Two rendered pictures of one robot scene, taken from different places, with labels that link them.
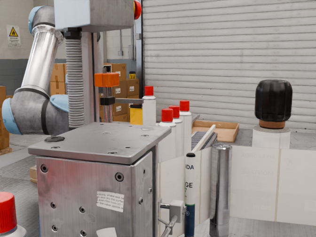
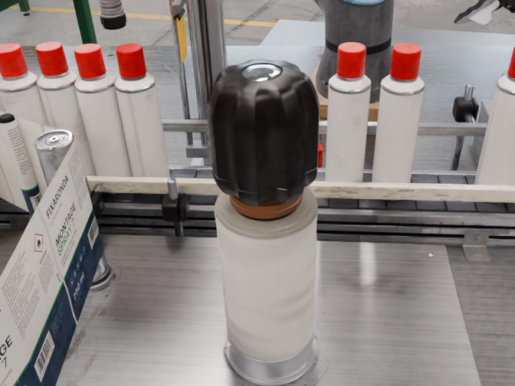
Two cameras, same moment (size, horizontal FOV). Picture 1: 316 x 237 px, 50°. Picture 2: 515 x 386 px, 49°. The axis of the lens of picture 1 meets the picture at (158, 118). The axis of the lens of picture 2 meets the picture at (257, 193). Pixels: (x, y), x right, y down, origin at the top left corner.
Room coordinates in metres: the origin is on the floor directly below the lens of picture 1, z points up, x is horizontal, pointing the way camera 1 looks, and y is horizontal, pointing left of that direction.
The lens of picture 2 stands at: (0.71, -0.63, 1.34)
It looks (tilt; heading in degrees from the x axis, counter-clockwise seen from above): 36 degrees down; 79
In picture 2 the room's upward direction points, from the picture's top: 3 degrees counter-clockwise
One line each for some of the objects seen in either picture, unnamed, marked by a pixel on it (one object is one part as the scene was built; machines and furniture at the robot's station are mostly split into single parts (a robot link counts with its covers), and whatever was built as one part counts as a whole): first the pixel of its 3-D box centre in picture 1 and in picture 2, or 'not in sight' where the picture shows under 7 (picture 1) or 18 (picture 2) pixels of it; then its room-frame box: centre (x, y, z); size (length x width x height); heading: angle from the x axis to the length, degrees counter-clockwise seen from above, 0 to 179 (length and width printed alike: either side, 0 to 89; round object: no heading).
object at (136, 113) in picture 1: (136, 117); (182, 34); (0.76, 0.05, 1.09); 0.03 x 0.01 x 0.06; 72
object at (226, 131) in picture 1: (211, 130); not in sight; (1.75, -0.28, 0.85); 0.30 x 0.26 x 0.04; 162
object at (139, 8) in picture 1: (132, 10); not in sight; (0.72, 0.05, 1.32); 0.04 x 0.03 x 0.04; 37
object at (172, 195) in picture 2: not in sight; (178, 216); (0.72, -0.04, 0.89); 0.03 x 0.03 x 0.12; 72
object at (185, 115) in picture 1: (184, 130); (509, 126); (1.14, -0.09, 0.98); 0.05 x 0.05 x 0.20
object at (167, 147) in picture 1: (167, 144); (347, 122); (0.95, -0.03, 0.98); 0.05 x 0.05 x 0.20
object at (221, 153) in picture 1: (220, 193); (75, 214); (0.61, -0.12, 0.97); 0.05 x 0.05 x 0.19
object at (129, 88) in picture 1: (97, 101); not in sight; (5.10, 0.92, 0.57); 1.20 x 0.85 x 1.14; 153
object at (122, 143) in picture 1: (107, 138); not in sight; (0.37, 0.06, 1.14); 0.14 x 0.11 x 0.01; 162
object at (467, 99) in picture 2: not in sight; (464, 143); (1.13, -0.01, 0.91); 0.07 x 0.03 x 0.16; 72
